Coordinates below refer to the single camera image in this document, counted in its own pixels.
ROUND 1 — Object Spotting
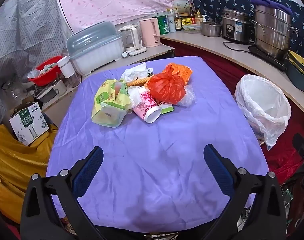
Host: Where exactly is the steel rice cooker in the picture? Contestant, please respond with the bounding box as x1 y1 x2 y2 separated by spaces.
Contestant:
221 8 252 44

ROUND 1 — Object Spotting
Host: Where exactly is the purple cloth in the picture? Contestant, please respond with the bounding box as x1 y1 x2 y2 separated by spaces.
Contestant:
251 0 294 14

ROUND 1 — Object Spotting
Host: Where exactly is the white paper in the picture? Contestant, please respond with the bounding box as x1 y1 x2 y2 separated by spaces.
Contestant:
120 62 148 82

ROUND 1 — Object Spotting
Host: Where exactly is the yellow cloth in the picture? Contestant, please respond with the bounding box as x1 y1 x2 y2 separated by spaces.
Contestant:
0 124 59 224

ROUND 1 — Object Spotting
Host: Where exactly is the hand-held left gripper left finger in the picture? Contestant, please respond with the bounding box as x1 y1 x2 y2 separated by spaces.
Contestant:
20 146 105 240

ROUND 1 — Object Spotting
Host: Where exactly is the navy floral cloth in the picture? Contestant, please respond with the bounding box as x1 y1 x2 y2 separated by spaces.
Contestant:
191 0 304 63

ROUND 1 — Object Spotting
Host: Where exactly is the black induction cooktop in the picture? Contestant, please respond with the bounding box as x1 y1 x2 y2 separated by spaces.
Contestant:
248 44 289 72

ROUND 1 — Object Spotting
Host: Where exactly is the white glass electric kettle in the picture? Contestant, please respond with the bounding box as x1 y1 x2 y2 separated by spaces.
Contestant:
119 24 147 57

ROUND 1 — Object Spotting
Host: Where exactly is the small steel pot with lid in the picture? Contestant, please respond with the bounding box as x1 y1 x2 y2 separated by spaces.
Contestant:
200 19 222 37

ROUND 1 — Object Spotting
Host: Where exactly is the bin with white plastic liner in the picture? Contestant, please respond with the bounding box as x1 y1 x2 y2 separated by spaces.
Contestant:
234 74 292 148

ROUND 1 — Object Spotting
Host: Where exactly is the red plastic basin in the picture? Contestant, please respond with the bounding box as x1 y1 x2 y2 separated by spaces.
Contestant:
28 56 64 86

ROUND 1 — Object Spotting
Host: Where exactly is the white tissue wad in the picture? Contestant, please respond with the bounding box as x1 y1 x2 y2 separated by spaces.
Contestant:
128 86 142 109

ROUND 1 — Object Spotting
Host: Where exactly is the clear food container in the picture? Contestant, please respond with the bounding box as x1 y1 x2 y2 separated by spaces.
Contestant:
183 24 201 34

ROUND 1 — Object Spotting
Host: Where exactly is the curved wooden counter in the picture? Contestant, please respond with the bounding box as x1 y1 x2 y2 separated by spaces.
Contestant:
159 31 304 120

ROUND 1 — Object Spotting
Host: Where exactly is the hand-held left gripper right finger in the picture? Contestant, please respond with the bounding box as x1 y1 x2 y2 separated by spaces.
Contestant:
202 144 287 240

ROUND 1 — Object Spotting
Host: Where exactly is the white green cardboard box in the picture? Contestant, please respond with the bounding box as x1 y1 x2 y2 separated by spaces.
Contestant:
9 102 50 147

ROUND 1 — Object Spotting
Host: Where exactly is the dark red cloth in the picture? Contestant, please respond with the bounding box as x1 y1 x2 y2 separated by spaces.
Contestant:
164 44 304 183

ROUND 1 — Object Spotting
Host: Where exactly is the orange foam fruit net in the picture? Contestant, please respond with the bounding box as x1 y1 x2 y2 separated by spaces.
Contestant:
127 77 152 87

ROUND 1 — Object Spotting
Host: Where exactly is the black power cable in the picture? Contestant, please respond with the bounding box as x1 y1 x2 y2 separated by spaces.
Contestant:
222 41 250 54

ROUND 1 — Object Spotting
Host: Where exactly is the grey patterned plastic sheet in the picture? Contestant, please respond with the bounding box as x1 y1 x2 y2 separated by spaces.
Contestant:
0 0 72 80

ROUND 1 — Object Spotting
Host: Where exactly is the green tin can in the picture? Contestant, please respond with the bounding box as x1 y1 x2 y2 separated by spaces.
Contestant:
156 15 170 35

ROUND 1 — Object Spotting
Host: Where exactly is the red plastic bag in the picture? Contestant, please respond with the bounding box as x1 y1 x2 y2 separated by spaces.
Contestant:
147 73 186 105

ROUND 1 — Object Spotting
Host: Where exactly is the pink dotted cloth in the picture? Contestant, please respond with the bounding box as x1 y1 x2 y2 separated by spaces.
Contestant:
52 0 195 30

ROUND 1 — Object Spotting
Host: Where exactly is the dark soy sauce bottle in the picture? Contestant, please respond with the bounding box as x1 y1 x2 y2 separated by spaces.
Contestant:
173 9 183 31

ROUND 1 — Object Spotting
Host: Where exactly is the clear plastic bag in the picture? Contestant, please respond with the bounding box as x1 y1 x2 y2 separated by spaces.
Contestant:
178 84 194 107

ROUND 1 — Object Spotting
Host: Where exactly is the orange snack wrapper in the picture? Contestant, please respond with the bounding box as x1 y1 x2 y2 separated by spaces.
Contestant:
164 63 193 85

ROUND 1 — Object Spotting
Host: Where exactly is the white thermos bottle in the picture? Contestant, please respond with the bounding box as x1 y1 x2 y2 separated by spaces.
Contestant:
167 12 177 33

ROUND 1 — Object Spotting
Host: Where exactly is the large steel steamer pot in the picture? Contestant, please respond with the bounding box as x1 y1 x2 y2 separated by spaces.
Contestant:
249 4 299 60

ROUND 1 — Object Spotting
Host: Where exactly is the pink paper cup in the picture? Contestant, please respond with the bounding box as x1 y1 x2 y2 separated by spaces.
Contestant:
132 87 162 124

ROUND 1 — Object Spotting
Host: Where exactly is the white dish box grey lid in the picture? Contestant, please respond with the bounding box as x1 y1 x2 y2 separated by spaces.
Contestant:
66 21 125 75

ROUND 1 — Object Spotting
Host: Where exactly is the clear glass jar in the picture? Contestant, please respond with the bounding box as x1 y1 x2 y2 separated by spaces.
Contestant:
2 80 27 105

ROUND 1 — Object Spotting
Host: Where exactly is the white lidded blender jar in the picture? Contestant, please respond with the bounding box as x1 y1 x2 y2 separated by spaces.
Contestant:
57 56 81 88

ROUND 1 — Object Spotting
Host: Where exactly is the purple tablecloth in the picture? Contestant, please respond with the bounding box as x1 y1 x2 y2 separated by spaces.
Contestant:
46 56 269 233

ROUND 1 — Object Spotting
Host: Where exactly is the yellow green tissue packet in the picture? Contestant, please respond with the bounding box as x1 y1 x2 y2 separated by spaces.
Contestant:
91 79 131 128

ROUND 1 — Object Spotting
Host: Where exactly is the long green carton box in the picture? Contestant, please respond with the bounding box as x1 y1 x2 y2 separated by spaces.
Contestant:
156 99 174 114

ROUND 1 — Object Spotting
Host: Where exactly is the pink electric kettle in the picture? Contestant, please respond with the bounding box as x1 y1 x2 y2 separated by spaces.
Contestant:
139 17 161 47

